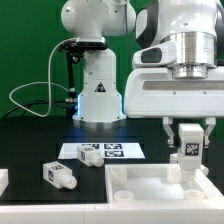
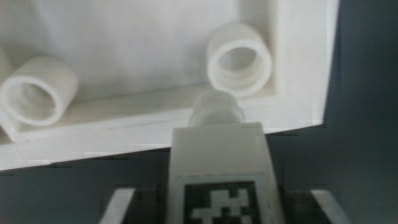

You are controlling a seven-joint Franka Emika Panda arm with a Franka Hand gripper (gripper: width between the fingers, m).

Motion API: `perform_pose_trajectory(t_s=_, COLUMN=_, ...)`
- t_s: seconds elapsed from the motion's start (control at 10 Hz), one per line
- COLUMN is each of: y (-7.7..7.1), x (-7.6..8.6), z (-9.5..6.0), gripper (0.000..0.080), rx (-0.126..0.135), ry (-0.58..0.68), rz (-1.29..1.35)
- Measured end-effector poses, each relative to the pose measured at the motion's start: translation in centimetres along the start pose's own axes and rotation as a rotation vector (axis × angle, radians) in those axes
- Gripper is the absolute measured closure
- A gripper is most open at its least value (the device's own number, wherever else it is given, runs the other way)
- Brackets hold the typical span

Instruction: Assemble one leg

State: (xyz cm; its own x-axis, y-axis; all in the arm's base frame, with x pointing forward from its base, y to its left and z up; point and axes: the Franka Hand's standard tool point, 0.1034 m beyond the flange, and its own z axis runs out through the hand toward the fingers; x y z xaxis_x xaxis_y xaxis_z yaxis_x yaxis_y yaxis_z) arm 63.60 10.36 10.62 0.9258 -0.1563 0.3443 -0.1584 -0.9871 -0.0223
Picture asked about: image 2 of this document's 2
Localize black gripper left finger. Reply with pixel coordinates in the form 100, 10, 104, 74
97, 188, 136, 224

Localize white square tabletop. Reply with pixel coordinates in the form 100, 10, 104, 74
0, 0, 340, 172

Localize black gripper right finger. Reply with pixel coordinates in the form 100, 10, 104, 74
310, 190, 353, 224

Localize white table leg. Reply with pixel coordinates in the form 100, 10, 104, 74
164, 91, 284, 224

